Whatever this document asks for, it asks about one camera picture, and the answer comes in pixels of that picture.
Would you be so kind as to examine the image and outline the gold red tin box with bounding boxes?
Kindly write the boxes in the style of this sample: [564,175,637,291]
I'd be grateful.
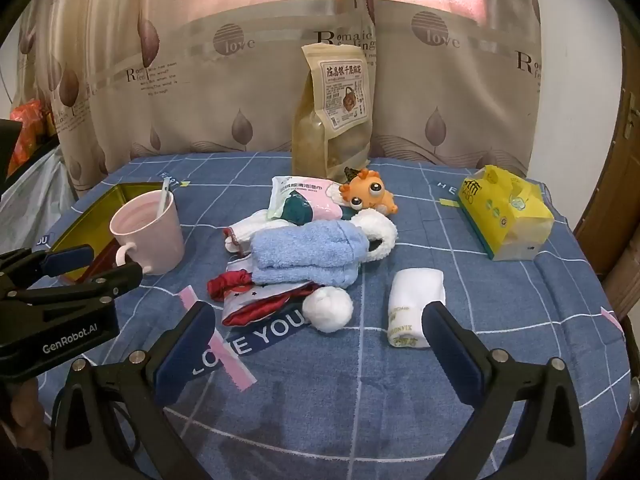
[50,183,168,281]

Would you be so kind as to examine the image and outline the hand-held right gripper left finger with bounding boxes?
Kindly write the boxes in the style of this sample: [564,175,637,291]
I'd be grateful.
[50,301,217,480]

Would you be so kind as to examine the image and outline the clear plastic sheet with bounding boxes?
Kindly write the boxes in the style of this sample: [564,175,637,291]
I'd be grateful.
[0,145,76,256]

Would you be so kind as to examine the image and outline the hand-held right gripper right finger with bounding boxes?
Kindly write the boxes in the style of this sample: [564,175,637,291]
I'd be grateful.
[421,301,588,480]

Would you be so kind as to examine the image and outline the white rolled towel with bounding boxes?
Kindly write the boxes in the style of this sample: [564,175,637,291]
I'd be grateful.
[386,268,446,351]

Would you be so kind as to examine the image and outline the kraft paper snack bag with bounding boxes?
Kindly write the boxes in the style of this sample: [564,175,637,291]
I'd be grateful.
[291,43,377,183]

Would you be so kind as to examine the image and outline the pink white wet wipes pack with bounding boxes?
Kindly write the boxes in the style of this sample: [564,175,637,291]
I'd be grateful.
[266,176,346,226]

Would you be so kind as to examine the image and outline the white spoon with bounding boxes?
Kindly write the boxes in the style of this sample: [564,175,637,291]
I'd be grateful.
[155,177,172,221]

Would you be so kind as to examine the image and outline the pink mug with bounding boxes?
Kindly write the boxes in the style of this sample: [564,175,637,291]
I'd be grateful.
[109,191,185,276]

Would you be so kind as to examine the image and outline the blue checked blanket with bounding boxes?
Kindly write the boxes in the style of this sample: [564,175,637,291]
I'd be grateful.
[35,152,632,480]

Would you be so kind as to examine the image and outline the white fluffy plush cover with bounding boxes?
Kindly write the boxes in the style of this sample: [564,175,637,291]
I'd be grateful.
[345,208,398,264]

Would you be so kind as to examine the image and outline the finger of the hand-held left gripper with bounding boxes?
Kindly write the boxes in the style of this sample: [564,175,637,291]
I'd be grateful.
[15,261,144,311]
[0,245,95,287]

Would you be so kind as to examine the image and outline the yellow tissue pack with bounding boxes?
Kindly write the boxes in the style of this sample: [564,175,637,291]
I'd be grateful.
[457,165,556,262]

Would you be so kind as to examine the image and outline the orange red snack packets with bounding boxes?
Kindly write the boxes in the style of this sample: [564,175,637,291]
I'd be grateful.
[7,99,56,171]

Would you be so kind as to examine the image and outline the brown wooden door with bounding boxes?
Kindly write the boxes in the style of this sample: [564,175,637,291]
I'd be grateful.
[572,80,640,281]

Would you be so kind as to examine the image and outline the orange big-eyed rubber toy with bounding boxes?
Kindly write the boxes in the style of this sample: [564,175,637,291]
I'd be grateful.
[338,167,399,216]

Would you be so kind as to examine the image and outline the beige leaf print curtain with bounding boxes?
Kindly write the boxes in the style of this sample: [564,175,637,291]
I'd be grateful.
[10,0,543,201]

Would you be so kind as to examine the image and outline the white sock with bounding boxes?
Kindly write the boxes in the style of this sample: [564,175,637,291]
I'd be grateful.
[222,210,273,256]

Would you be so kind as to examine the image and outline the red scrunchie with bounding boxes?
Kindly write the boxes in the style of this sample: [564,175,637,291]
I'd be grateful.
[207,269,253,303]

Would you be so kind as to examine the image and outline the light blue towel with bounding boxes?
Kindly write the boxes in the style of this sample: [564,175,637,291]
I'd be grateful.
[249,222,371,289]

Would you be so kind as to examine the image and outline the person's left hand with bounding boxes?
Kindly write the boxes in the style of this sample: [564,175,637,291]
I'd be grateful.
[0,375,53,461]

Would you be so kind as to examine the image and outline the red white printed cloth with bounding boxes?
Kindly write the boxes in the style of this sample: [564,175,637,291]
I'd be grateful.
[220,280,321,328]

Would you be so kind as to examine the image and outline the white pompom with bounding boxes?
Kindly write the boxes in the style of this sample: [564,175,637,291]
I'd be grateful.
[302,285,353,333]

